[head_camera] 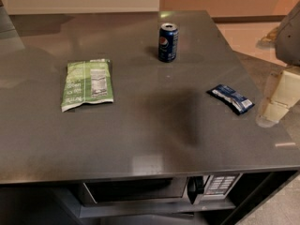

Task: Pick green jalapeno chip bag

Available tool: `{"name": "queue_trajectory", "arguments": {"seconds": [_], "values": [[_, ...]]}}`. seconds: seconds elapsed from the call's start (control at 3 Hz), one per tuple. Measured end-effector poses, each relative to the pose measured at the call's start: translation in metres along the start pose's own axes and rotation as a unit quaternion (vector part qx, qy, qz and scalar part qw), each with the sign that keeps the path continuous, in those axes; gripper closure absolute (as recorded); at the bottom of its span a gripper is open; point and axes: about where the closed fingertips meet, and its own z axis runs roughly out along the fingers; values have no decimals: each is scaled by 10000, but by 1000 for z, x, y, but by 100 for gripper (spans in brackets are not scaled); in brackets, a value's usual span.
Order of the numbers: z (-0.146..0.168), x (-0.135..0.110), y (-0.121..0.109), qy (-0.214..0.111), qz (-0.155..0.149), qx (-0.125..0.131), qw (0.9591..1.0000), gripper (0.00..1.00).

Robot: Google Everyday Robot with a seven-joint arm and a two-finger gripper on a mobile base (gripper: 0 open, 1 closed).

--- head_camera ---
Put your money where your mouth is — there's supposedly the green jalapeno chip bag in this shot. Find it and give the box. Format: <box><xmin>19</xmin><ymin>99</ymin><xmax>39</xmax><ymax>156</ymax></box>
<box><xmin>61</xmin><ymin>59</ymin><xmax>113</xmax><ymax>113</ymax></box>

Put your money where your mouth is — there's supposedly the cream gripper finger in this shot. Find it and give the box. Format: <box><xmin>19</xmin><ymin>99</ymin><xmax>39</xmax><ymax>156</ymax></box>
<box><xmin>256</xmin><ymin>67</ymin><xmax>300</xmax><ymax>128</ymax></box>

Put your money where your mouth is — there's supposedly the blue snack wrapper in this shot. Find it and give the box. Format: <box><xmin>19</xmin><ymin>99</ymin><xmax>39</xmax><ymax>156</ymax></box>
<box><xmin>207</xmin><ymin>84</ymin><xmax>255</xmax><ymax>115</ymax></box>

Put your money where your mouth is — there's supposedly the grey shelf under table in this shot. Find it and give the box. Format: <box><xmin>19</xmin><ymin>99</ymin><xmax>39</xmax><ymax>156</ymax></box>
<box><xmin>51</xmin><ymin>188</ymin><xmax>235</xmax><ymax>218</ymax></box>

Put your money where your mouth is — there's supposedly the blue Pepsi soda can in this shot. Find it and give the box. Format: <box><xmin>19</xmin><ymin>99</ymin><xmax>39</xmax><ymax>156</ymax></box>
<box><xmin>158</xmin><ymin>22</ymin><xmax>179</xmax><ymax>63</ymax></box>

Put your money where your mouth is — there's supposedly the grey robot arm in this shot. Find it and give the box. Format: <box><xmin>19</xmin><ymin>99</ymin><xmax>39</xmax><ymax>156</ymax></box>
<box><xmin>256</xmin><ymin>2</ymin><xmax>300</xmax><ymax>128</ymax></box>

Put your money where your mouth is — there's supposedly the black microwave oven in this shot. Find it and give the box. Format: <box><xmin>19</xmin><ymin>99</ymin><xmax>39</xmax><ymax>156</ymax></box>
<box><xmin>74</xmin><ymin>173</ymin><xmax>242</xmax><ymax>205</ymax></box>

